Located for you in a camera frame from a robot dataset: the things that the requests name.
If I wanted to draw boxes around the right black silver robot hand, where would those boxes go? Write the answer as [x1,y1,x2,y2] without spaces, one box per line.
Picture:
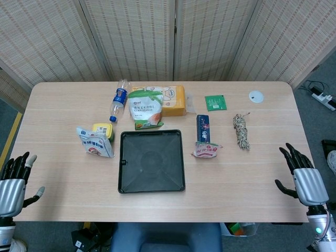
[275,143,329,208]

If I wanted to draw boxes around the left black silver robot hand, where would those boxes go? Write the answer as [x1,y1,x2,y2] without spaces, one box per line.
[0,151,45,218]

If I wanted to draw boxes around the pink white snack packet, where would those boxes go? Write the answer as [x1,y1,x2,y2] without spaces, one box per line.
[191,141,224,159]

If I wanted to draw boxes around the black square plastic tray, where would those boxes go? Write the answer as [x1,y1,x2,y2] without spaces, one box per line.
[117,129,186,195]

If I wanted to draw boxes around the white shoe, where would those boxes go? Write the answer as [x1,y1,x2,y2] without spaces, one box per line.
[0,237,27,252]
[327,150,336,175]

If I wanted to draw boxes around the black floor stand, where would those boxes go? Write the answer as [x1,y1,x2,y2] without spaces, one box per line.
[321,139,336,158]

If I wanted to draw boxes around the black floor device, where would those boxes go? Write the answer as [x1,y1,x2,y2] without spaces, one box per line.
[71,223,116,252]

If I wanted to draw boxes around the clear box colourful contents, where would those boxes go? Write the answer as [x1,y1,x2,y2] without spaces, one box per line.
[220,222,257,237]

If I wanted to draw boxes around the white power strip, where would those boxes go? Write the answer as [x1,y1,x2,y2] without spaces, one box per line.
[311,88,336,111]

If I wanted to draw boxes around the white sugar bag blue text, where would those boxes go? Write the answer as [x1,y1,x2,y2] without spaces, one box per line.
[76,126,116,159]

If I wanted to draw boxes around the white round table grommet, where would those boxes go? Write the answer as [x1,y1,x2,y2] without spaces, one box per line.
[248,90,265,103]

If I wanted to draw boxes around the green container yellow lid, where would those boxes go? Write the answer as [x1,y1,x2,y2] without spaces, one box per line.
[91,122,115,142]

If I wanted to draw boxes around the dark blue patterned box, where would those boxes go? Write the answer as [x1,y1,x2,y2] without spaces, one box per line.
[196,114,212,144]

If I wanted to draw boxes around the green flat sachet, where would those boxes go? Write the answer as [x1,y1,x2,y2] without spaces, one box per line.
[204,94,228,112]

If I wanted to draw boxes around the clear plastic bottle blue label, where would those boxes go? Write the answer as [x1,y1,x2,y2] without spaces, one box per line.
[109,79,131,123]

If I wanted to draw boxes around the blue padded seat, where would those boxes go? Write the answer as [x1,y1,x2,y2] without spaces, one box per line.
[110,222,223,252]

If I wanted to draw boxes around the green white corn starch bag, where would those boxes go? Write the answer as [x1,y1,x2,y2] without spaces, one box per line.
[127,88,165,131]

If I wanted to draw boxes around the yellow tissue pack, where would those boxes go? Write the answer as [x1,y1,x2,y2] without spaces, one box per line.
[131,85,196,117]

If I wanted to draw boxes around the woven bamboo folding screen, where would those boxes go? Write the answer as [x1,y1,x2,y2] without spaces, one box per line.
[0,0,336,111]

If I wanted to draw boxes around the speckled rope bundle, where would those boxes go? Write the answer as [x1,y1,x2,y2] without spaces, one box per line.
[232,112,251,151]

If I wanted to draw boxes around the black floor cable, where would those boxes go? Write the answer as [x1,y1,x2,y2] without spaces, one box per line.
[298,80,326,92]

